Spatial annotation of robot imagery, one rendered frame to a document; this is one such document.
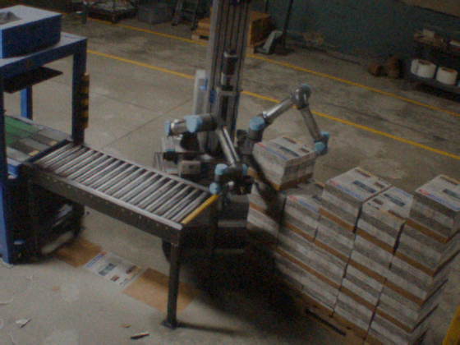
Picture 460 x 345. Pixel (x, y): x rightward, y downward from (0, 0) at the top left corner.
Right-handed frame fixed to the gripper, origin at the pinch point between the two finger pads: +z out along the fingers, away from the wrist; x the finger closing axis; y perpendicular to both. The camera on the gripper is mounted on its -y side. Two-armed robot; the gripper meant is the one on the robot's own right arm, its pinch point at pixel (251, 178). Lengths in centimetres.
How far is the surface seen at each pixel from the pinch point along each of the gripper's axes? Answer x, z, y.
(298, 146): -10.5, 32.0, 21.1
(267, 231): -17.4, 5.3, -35.2
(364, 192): -77, 19, 22
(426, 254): -134, 10, 11
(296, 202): -36.0, 6.4, -2.4
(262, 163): -4.6, 3.6, 12.5
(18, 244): 107, -129, -72
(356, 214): -82, 9, 11
